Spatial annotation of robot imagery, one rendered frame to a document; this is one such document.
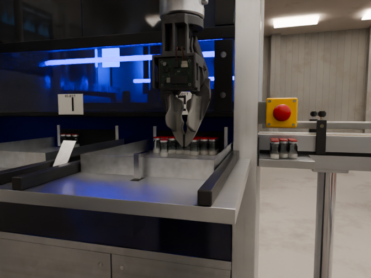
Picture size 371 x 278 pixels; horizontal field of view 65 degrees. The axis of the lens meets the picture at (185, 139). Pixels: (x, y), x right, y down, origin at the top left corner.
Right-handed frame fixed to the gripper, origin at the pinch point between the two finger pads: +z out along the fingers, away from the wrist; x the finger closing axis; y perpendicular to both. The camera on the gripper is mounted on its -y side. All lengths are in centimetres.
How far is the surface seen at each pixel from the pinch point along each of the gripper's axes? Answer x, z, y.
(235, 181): 9.2, 6.8, 1.8
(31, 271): -58, 47, -24
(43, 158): -28.9, 4.4, 2.4
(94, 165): -17.3, 5.3, 2.3
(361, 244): 87, 95, -190
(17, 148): -54, 5, -16
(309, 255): 46, 95, -161
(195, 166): 2.4, 4.6, 2.4
